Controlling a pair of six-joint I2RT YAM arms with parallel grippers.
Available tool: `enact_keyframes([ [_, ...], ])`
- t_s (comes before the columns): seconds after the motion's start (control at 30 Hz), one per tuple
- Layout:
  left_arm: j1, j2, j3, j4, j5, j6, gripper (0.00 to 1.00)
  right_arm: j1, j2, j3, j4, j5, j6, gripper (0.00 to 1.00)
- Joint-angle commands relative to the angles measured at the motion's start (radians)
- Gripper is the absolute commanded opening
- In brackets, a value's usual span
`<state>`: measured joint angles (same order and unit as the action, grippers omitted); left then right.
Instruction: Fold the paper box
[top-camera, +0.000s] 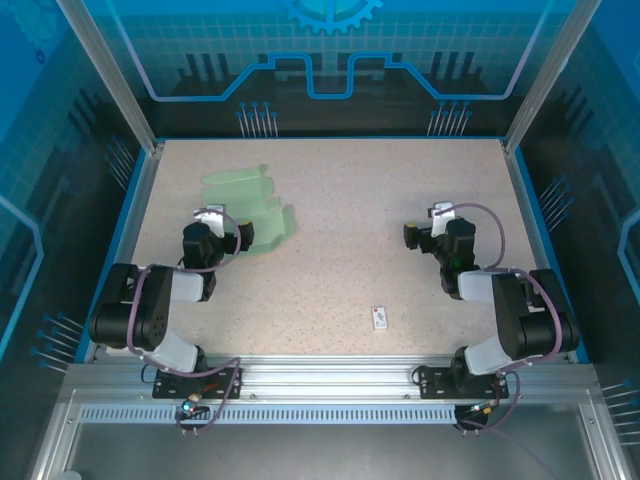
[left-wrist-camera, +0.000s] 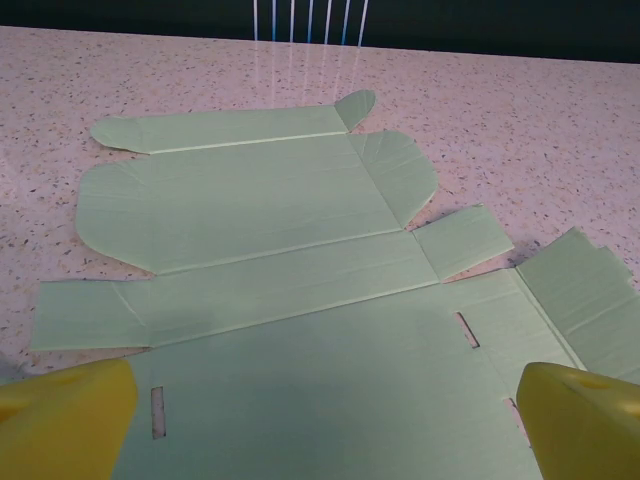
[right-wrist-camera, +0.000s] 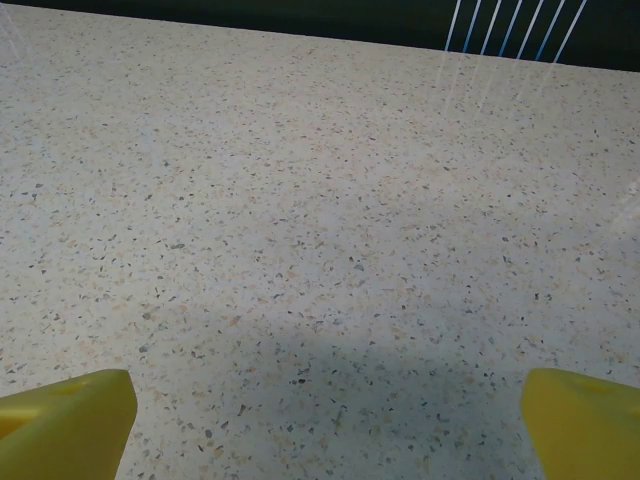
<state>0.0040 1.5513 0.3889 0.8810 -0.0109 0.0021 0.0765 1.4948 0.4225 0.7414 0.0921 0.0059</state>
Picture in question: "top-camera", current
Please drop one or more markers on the light green cloth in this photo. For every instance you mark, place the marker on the light green cloth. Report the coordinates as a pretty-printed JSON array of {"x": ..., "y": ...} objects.
[{"x": 250, "y": 200}]

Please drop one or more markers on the small white card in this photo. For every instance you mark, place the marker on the small white card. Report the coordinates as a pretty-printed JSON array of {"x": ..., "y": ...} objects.
[{"x": 380, "y": 319}]

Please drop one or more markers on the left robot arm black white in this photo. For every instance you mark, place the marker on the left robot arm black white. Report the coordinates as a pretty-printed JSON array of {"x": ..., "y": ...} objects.
[{"x": 150, "y": 310}]

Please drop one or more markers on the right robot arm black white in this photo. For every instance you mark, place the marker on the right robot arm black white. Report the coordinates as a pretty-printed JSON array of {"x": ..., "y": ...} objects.
[{"x": 515, "y": 310}]

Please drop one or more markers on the blue table border strip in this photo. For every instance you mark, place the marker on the blue table border strip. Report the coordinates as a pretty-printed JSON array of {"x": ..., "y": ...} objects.
[
  {"x": 132, "y": 190},
  {"x": 530, "y": 190}
]

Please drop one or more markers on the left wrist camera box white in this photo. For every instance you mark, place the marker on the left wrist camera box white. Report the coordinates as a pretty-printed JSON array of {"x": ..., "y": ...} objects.
[{"x": 216, "y": 220}]

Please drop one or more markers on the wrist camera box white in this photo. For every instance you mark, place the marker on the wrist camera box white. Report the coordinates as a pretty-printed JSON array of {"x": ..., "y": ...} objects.
[
  {"x": 442, "y": 220},
  {"x": 216, "y": 220}
]

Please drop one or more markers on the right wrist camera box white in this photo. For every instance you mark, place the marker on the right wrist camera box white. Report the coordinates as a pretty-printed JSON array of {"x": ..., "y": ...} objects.
[{"x": 442, "y": 220}]

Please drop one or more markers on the aluminium table side rail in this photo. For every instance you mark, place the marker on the aluminium table side rail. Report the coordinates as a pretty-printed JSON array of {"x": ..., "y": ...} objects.
[
  {"x": 135, "y": 225},
  {"x": 528, "y": 225}
]

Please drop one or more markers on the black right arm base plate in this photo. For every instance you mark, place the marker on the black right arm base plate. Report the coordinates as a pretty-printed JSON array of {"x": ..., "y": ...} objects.
[{"x": 435, "y": 382}]

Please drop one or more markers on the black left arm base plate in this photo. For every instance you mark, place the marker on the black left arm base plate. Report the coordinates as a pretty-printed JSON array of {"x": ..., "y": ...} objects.
[{"x": 170, "y": 387}]

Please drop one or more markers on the aluminium mounting rail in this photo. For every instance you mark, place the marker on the aluminium mounting rail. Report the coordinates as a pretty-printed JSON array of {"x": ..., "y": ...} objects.
[{"x": 325, "y": 375}]

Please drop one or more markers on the aluminium frame post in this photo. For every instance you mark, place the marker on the aluminium frame post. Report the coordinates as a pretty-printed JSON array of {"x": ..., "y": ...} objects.
[
  {"x": 112, "y": 75},
  {"x": 550, "y": 75}
]

